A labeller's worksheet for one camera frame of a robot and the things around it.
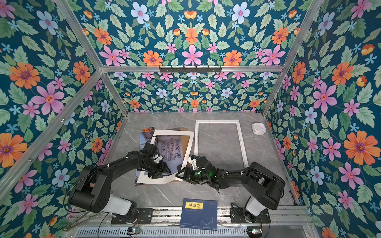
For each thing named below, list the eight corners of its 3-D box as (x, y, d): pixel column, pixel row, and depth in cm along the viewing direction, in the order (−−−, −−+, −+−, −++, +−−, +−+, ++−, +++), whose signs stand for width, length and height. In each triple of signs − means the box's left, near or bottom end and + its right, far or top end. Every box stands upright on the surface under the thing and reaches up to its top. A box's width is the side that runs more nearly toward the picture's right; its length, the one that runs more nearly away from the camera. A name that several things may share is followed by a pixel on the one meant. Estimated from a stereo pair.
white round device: (253, 135, 108) (254, 131, 105) (250, 126, 114) (252, 122, 110) (265, 135, 108) (267, 131, 105) (262, 126, 114) (264, 122, 110)
